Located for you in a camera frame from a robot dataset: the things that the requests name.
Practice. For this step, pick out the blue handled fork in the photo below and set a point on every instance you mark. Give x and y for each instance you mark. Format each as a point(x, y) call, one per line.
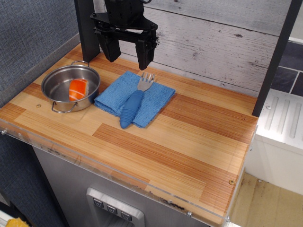
point(133, 103)

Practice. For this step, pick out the black frame post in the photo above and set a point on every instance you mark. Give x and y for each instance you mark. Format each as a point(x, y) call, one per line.
point(277, 55)
point(89, 41)

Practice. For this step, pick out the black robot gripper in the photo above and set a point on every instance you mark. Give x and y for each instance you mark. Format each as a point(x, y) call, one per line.
point(124, 20)

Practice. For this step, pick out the grey toy fridge cabinet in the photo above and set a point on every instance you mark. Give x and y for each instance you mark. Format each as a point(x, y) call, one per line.
point(71, 185)

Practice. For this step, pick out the black left frame post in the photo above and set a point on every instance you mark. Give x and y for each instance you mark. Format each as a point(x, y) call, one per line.
point(89, 41)

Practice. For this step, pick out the yellow object bottom left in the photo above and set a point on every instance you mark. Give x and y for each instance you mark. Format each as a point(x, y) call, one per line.
point(16, 222)

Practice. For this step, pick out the blue folded cloth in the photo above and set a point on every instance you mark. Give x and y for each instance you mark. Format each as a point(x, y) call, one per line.
point(113, 99)

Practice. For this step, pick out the clear acrylic table edge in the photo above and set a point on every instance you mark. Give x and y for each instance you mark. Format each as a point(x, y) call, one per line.
point(191, 210)

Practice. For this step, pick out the white toy sink unit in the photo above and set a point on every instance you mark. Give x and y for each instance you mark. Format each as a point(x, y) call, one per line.
point(276, 152)

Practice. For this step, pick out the stainless steel pot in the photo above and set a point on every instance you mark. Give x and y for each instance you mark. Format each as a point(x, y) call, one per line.
point(55, 87)

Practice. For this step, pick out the silver dispenser button panel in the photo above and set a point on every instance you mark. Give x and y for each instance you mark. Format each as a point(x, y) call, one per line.
point(113, 209)

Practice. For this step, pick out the black right frame post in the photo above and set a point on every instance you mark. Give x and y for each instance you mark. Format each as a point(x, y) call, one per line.
point(277, 55)

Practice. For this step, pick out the orange salmon sushi toy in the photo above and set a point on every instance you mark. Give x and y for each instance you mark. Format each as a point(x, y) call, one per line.
point(78, 89)

